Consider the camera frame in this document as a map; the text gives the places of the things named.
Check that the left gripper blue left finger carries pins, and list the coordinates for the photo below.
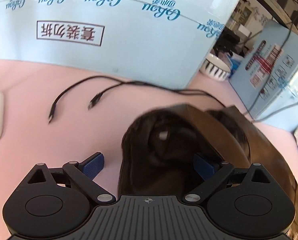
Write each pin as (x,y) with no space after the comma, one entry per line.
(85,170)

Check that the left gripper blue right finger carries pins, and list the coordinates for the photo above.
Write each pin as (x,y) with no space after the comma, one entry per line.
(209,167)

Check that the brown leather jacket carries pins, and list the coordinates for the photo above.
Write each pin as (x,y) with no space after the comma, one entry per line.
(158,151)

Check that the black striped white bowl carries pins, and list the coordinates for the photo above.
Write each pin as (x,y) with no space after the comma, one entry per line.
(215,68)

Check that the large light blue carton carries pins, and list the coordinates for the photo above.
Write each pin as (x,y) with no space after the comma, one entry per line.
(159,41)

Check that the black USB cable long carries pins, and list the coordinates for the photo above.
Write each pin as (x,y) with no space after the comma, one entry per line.
(54,104)

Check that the black USB cable short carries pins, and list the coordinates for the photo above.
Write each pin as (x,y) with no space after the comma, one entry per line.
(98,96)

